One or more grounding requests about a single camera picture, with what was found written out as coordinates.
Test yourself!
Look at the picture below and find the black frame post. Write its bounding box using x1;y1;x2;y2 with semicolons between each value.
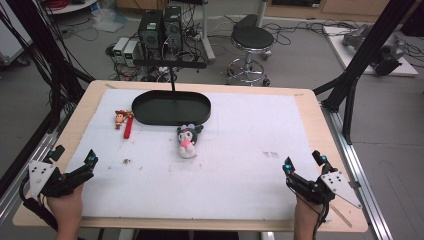
0;0;96;198
312;0;424;146

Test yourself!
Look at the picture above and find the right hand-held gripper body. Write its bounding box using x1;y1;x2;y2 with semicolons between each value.
285;169;363;210

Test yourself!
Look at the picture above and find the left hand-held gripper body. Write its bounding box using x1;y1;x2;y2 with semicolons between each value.
28;160;95;200

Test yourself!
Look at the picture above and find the black computer tower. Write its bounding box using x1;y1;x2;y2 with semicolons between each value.
162;5;184;52
137;9;165;62

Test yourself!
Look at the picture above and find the black T-shaped stand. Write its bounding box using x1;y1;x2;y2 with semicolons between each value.
132;58;208;93

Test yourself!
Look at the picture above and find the clear plastic bag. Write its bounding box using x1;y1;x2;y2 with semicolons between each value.
90;7;129;34

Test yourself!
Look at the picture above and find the white power supply box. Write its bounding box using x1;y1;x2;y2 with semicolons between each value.
123;39;140;67
112;36;130;58

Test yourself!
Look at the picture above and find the white foam mat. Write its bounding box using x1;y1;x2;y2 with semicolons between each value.
64;87;333;222

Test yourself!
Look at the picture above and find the black and white plush doll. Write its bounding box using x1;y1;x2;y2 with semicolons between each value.
176;123;205;160

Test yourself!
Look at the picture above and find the black oval tray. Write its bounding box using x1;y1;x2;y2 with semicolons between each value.
131;89;212;127

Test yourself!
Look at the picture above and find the white board with grey parts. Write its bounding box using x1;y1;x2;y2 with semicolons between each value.
322;23;420;78

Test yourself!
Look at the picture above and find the person's left hand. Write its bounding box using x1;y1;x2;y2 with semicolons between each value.
45;184;85;238

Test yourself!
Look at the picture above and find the person's right hand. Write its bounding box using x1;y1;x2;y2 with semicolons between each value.
292;195;325;240

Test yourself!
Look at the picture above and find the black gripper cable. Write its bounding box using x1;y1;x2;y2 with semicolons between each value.
18;175;60;232
287;184;332;240

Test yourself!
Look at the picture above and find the small cowboy figure toy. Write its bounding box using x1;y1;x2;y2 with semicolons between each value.
114;109;132;131

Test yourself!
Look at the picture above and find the black round stool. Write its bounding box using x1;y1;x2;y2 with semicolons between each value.
227;25;276;88

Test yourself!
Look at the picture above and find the aluminium rail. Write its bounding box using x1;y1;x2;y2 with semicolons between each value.
320;101;395;240
0;108;73;224

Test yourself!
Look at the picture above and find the grey metal stand leg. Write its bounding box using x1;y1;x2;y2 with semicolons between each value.
199;0;217;64

